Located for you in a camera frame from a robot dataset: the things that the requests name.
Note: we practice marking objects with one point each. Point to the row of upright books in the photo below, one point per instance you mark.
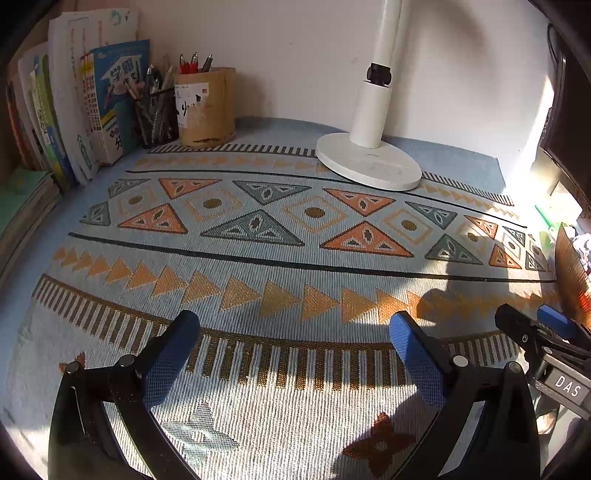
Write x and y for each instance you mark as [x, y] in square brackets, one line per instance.
[41, 115]

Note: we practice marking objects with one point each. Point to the red pen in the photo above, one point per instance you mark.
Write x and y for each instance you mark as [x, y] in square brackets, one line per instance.
[195, 63]
[184, 64]

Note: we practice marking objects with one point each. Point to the bamboo pen holder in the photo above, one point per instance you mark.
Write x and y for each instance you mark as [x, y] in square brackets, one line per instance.
[207, 115]

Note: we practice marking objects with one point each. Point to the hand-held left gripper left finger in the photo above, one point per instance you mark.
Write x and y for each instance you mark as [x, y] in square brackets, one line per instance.
[168, 364]

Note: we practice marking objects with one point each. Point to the white desk lamp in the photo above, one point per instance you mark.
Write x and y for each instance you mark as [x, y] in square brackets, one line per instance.
[369, 161]

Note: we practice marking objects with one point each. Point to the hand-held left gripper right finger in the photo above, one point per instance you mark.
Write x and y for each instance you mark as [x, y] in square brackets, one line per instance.
[418, 360]

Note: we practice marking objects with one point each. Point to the grey pen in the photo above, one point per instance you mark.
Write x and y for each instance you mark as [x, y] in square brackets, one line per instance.
[207, 63]

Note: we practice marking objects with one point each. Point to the black monitor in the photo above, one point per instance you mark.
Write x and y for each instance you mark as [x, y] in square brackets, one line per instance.
[572, 115]

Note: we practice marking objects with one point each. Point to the black mesh pen holder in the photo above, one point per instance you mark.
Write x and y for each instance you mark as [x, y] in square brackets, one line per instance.
[157, 122]

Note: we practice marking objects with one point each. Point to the blue cover book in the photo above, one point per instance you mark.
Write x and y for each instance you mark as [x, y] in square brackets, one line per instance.
[120, 92]

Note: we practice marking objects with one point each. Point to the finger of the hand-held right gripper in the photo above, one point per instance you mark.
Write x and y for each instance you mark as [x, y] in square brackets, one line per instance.
[512, 321]
[554, 318]

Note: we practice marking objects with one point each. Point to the golden ribbed bowl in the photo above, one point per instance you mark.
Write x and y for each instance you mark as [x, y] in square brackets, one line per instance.
[570, 272]

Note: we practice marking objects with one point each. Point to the bundle of pens and pencils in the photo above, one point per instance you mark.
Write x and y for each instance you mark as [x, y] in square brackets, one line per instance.
[152, 81]

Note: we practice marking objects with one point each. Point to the green tissue pack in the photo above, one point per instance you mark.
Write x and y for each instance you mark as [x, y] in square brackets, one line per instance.
[545, 214]

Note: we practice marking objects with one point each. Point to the patterned woven mat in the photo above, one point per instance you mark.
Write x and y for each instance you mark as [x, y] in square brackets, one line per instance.
[277, 277]

